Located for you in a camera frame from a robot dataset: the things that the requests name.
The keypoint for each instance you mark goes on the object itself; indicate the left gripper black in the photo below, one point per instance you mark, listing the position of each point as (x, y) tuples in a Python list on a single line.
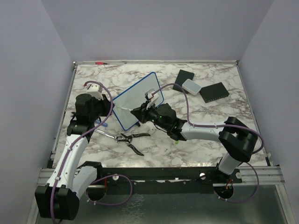
[(106, 104)]

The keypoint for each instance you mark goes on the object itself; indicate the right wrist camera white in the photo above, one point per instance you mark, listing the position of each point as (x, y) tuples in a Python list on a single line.
[(151, 98)]

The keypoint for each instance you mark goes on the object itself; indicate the black flat box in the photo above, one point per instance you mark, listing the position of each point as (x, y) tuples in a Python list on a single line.
[(181, 78)]

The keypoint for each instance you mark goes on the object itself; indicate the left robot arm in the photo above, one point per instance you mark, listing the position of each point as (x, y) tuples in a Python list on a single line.
[(59, 198)]

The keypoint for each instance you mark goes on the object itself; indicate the aluminium table frame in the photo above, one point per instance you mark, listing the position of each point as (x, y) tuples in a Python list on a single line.
[(158, 129)]

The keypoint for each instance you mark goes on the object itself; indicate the white small router box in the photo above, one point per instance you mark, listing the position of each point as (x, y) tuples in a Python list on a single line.
[(191, 87)]

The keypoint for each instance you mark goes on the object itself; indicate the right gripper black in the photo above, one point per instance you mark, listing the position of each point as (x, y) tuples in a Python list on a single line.
[(141, 112)]

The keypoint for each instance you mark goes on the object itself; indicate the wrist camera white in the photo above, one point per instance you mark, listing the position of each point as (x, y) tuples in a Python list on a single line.
[(95, 90), (151, 98)]

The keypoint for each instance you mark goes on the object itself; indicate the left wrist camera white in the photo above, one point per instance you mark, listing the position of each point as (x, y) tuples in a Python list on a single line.
[(95, 90)]

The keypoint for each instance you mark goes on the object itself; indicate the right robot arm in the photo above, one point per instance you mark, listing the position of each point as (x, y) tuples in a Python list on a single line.
[(235, 137)]

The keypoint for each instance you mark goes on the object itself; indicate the red pen at back rail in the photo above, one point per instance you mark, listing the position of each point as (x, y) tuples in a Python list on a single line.
[(101, 63)]

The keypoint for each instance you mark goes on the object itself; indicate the blue handled cutters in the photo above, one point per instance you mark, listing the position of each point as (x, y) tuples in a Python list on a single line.
[(73, 115)]

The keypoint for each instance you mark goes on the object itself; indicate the blue framed whiteboard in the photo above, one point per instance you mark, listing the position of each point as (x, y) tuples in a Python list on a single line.
[(132, 98)]

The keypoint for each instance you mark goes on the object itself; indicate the black network switch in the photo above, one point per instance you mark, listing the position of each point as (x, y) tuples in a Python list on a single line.
[(214, 92)]

